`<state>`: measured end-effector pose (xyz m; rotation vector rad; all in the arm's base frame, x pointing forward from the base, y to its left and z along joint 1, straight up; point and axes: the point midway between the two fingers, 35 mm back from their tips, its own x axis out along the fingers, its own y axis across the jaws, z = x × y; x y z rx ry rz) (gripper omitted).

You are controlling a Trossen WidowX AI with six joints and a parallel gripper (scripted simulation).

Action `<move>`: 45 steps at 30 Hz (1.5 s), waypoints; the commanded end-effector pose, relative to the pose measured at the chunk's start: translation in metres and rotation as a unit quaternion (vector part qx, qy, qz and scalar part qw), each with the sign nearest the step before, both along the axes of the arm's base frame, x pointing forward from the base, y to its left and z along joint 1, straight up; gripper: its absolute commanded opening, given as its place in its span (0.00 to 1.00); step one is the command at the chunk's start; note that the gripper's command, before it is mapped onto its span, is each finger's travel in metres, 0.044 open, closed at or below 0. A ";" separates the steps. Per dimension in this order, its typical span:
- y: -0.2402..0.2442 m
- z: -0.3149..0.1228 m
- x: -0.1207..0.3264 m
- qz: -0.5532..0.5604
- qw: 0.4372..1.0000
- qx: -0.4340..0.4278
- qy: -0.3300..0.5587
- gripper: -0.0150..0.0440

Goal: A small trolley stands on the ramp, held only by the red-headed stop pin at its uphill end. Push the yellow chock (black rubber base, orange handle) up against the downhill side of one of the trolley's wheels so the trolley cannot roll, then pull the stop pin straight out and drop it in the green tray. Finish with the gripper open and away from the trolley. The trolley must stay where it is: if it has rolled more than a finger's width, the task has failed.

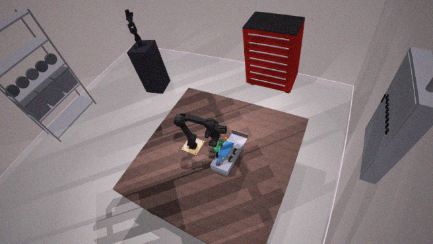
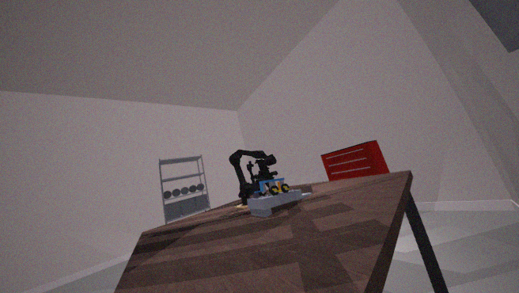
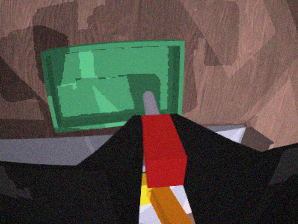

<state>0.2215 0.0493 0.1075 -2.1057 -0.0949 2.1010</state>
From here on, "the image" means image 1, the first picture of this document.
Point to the green tray floor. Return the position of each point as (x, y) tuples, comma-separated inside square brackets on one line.
[(217, 148)]

